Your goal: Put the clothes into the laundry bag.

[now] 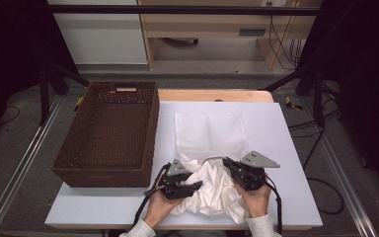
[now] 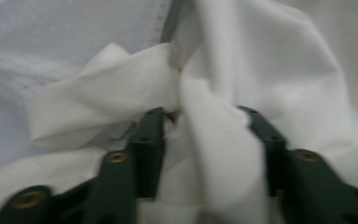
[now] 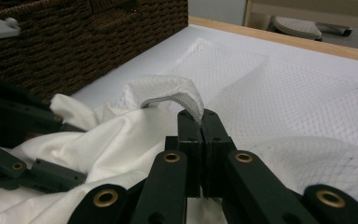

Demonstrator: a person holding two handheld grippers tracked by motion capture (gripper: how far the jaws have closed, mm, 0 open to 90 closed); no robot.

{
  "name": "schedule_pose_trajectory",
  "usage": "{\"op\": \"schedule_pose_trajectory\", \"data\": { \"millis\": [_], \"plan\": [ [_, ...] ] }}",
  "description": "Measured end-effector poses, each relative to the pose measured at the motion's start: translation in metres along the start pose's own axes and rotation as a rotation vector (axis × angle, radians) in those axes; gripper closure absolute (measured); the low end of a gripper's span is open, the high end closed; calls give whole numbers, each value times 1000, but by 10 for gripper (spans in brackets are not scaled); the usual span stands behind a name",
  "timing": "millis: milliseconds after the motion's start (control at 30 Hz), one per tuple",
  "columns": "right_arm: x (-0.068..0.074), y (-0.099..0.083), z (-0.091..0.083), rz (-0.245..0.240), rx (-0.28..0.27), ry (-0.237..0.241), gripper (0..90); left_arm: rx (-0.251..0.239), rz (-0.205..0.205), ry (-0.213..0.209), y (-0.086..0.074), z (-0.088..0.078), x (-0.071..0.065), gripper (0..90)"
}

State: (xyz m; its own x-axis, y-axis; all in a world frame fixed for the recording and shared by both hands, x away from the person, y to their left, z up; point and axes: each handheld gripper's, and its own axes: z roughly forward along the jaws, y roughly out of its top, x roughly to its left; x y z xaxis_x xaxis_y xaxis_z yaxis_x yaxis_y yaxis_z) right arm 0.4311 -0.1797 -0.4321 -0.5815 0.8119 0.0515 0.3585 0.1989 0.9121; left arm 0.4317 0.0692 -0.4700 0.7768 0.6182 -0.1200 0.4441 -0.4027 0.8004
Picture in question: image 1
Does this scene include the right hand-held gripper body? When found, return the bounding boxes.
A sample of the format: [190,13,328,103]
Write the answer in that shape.
[231,150,281,193]

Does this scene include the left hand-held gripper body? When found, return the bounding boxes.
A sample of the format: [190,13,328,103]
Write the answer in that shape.
[158,158,195,200]

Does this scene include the white garment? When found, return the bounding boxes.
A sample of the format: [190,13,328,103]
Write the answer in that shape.
[169,158,250,225]

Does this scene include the white mesh laundry bag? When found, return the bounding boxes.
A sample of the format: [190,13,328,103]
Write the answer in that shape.
[173,112,251,165]

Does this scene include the brown woven basket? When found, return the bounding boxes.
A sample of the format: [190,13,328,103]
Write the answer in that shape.
[50,81,161,189]

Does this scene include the person's left hand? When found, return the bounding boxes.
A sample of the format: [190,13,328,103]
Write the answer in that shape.
[143,189,186,229]

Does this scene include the person's right hand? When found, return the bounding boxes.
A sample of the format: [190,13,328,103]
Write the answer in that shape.
[234,179,273,219]

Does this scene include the white table mat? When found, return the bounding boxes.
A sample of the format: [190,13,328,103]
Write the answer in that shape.
[44,100,324,228]

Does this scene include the yellow black clamp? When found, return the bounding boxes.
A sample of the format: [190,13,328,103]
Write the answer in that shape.
[73,95,85,113]
[284,96,304,112]

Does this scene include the black metal stand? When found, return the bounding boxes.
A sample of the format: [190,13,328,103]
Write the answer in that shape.
[262,64,328,128]
[38,61,91,126]

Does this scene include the light wooden desk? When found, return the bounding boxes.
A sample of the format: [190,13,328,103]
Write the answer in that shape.
[137,0,321,71]

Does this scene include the dark curtain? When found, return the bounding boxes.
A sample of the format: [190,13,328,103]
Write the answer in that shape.
[296,0,379,202]
[0,0,80,147]

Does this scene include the black horizontal bar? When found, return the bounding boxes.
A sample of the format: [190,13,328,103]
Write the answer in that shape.
[44,4,322,17]

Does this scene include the white cabinet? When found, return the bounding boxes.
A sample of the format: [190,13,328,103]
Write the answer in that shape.
[46,0,149,65]

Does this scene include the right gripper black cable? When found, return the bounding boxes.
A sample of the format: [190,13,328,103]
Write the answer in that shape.
[264,178,284,236]

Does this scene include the black floor cables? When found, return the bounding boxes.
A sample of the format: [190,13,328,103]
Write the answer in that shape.
[287,108,345,216]

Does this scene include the aluminium floor rail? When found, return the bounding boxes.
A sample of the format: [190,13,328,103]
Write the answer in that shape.
[300,96,378,237]
[0,94,64,237]

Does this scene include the hanging black cables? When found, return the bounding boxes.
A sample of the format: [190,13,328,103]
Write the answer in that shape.
[267,2,303,71]

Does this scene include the thin black floor cable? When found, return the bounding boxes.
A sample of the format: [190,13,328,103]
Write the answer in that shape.
[0,105,21,126]

